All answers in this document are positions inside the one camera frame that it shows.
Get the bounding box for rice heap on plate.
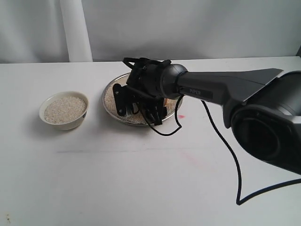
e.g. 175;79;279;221
102;73;176;126

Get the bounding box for uncooked white rice grains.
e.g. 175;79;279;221
44;96;87;124

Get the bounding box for small cream ceramic bowl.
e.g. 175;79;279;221
39;91;89;130

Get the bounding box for brown wooden cup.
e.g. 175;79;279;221
164;98;177;108

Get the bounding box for round steel plate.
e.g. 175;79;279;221
102;73;182;127

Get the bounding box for white backdrop curtain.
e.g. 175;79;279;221
0;0;301;63

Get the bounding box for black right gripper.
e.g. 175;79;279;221
126;57;171;126

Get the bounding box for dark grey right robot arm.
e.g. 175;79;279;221
123;57;301;173

